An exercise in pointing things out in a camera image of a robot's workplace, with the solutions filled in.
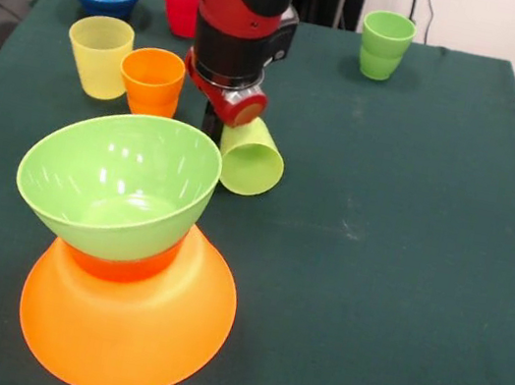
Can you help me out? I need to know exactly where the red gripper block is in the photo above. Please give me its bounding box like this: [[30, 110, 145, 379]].
[[171, 44, 276, 145]]

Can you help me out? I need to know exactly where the lime cup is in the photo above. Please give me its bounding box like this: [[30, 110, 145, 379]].
[[210, 110, 294, 203]]

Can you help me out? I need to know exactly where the orange cup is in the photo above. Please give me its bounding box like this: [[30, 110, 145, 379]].
[[112, 42, 190, 124]]

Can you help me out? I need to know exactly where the green bowl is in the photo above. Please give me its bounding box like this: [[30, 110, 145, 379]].
[[4, 93, 231, 279]]

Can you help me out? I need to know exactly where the red-orange bowl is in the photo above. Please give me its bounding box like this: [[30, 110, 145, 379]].
[[58, 208, 190, 294]]

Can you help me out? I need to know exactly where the large orange bowl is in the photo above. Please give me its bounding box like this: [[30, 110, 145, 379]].
[[6, 196, 251, 385]]

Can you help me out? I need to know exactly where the pink cup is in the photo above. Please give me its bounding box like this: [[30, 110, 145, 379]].
[[152, 0, 203, 40]]

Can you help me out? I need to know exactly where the yellow cup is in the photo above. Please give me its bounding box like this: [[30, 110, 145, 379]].
[[58, 10, 140, 105]]

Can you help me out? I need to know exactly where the green cup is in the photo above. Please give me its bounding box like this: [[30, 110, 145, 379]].
[[353, 6, 421, 86]]

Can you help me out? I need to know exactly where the dark green tablecloth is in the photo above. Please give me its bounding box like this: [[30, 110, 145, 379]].
[[0, 0, 515, 385]]

